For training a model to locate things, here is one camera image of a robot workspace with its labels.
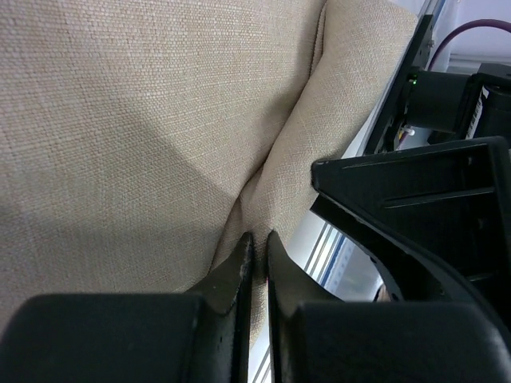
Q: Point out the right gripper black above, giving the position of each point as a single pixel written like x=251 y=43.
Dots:
x=451 y=106

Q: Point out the beige cloth napkin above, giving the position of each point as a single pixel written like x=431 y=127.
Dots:
x=141 y=139

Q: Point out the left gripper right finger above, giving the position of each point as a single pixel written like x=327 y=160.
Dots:
x=315 y=337

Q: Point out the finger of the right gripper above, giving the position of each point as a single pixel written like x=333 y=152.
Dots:
x=415 y=274

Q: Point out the aluminium rail front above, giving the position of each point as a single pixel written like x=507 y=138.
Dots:
x=321 y=251

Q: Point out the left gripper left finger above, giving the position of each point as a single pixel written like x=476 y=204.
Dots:
x=200 y=335

